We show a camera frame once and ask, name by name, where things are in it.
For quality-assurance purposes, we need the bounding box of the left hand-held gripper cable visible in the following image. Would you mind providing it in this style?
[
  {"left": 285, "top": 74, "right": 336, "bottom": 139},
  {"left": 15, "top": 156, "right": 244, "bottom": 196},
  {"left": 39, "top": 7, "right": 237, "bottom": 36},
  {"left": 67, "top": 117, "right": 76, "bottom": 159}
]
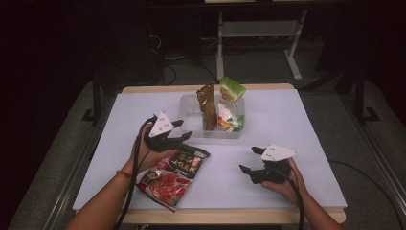
[{"left": 113, "top": 115, "right": 158, "bottom": 230}]

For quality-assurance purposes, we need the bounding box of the brown food packet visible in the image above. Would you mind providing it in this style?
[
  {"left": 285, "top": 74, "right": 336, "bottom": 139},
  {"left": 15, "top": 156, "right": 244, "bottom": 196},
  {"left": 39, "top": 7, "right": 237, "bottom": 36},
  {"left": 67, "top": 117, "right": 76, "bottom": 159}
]
[{"left": 195, "top": 82, "right": 219, "bottom": 131}]

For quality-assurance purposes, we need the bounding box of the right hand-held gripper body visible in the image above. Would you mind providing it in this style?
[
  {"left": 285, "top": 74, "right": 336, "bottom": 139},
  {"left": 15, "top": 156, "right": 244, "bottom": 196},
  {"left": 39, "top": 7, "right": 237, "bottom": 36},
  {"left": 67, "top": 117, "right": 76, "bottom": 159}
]
[{"left": 249, "top": 143, "right": 301, "bottom": 185}]

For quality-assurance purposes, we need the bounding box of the black floor cable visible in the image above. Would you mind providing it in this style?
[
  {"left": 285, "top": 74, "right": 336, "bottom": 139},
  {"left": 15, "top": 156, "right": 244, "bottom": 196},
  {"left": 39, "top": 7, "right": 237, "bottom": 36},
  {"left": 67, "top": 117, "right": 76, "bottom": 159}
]
[{"left": 328, "top": 159, "right": 406, "bottom": 230}]

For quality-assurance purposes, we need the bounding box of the white metal stand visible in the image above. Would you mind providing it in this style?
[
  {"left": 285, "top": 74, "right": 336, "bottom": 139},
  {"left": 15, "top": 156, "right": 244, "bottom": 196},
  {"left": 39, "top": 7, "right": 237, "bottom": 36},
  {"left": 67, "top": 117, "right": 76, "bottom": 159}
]
[{"left": 215, "top": 9, "right": 309, "bottom": 82}]

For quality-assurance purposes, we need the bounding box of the red and black food packet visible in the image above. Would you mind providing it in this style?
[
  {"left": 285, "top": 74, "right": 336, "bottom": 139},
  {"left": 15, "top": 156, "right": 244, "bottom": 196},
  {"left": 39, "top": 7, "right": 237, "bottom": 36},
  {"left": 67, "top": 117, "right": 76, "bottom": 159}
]
[{"left": 135, "top": 143, "right": 212, "bottom": 214}]

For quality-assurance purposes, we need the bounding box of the aluminium frame rail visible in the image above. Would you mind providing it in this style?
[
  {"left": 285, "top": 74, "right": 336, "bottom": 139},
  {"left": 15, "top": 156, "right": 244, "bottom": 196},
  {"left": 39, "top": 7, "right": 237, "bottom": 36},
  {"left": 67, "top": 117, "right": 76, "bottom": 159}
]
[
  {"left": 42, "top": 95, "right": 114, "bottom": 230},
  {"left": 339, "top": 94, "right": 406, "bottom": 207}
]

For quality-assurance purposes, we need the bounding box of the clear plastic container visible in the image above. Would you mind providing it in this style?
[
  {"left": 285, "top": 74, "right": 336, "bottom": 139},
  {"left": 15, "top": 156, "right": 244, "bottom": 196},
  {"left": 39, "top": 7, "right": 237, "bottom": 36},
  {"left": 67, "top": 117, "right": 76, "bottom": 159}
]
[{"left": 177, "top": 94, "right": 246, "bottom": 140}]

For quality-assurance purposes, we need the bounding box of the black metal stand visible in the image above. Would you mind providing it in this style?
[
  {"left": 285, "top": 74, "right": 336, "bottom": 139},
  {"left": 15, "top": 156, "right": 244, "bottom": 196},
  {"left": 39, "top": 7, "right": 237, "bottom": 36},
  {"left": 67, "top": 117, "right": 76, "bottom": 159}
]
[
  {"left": 80, "top": 70, "right": 103, "bottom": 125},
  {"left": 353, "top": 65, "right": 381, "bottom": 125}
]

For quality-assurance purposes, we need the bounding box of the person's left hand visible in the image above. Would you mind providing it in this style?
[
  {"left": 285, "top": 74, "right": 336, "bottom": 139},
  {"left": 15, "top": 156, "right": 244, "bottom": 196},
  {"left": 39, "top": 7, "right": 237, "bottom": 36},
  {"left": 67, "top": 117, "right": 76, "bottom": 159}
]
[{"left": 122, "top": 123, "right": 177, "bottom": 176}]

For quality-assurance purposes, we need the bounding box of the green and white food packet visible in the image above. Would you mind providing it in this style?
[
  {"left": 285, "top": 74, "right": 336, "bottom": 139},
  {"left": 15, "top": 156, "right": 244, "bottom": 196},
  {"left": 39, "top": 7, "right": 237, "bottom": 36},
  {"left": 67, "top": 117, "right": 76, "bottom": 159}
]
[{"left": 216, "top": 76, "right": 247, "bottom": 133}]

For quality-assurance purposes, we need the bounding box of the person's right hand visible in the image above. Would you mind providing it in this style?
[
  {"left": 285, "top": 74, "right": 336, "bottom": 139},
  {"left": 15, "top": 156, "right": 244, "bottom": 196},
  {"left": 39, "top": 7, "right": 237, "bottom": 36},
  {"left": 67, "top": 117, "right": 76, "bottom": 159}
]
[{"left": 260, "top": 157, "right": 310, "bottom": 206}]

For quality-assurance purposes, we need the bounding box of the white table sheet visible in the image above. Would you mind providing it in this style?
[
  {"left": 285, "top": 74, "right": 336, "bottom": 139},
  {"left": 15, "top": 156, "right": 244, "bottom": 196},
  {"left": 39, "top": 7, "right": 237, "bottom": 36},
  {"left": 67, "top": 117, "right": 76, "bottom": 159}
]
[{"left": 72, "top": 89, "right": 349, "bottom": 211}]

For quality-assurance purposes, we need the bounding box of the bundle of floor cables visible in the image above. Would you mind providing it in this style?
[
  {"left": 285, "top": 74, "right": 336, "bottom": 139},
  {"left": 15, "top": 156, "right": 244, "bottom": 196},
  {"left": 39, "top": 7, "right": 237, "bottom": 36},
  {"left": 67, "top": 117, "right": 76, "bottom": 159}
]
[{"left": 148, "top": 33, "right": 222, "bottom": 86}]

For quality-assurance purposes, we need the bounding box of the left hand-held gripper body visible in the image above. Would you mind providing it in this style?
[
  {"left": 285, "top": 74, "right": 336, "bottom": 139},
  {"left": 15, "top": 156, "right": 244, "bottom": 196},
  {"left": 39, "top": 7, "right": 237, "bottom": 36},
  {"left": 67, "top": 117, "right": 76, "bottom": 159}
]
[{"left": 142, "top": 111, "right": 186, "bottom": 153}]

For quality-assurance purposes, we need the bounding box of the hand-held gripper cable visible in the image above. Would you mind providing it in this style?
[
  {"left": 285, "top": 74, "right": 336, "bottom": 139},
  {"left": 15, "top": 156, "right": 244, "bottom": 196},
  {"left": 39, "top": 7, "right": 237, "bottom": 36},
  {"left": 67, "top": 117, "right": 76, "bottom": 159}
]
[
  {"left": 113, "top": 115, "right": 158, "bottom": 230},
  {"left": 274, "top": 158, "right": 306, "bottom": 230}
]

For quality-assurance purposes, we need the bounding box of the right hand-held gripper cable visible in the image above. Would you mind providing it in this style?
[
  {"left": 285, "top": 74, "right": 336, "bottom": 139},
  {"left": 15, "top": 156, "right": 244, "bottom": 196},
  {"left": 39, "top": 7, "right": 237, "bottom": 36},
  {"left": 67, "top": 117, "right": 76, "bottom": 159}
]
[{"left": 274, "top": 158, "right": 306, "bottom": 230}]

